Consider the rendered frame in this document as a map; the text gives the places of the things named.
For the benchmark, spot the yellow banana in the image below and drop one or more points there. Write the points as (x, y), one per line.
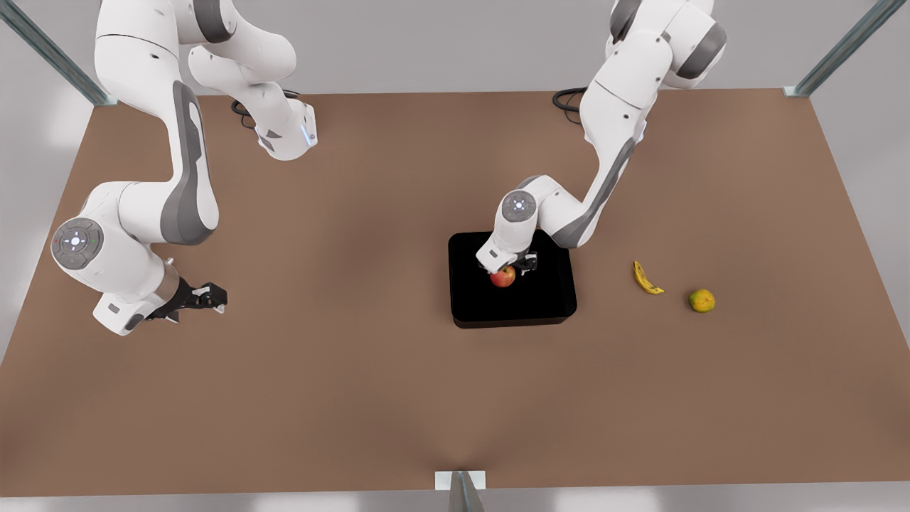
(645, 279)

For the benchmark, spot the silver frame post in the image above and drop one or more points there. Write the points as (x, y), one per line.
(842, 48)
(53, 51)
(463, 491)

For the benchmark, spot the red apple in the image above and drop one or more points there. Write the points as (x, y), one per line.
(502, 276)

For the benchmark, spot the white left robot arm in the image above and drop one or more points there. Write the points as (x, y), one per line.
(611, 107)

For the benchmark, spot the black square tray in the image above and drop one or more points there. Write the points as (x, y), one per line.
(515, 299)

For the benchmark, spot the green-orange citrus fruit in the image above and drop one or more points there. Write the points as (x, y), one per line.
(702, 301)

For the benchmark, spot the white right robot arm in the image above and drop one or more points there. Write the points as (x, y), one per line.
(135, 206)

